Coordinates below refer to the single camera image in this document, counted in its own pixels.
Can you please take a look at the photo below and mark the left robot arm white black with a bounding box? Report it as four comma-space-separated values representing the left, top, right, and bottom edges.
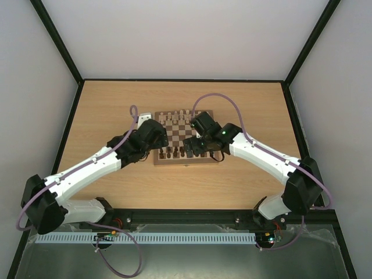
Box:
21, 119, 169, 235

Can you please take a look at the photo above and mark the black aluminium rail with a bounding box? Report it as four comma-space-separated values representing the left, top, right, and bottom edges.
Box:
28, 208, 338, 226

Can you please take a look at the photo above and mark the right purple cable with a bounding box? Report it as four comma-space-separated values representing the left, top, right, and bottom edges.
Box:
192, 92, 334, 251

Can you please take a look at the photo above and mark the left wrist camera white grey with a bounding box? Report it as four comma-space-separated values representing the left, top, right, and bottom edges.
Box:
137, 112, 152, 127

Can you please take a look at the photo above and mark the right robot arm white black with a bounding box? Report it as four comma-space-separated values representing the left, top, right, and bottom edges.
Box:
183, 112, 322, 228

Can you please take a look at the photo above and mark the wooden chess board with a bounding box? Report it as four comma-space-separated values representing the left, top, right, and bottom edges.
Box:
153, 109, 220, 166

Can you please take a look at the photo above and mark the white slotted cable duct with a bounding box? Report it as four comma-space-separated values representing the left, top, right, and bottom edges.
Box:
35, 232, 256, 245

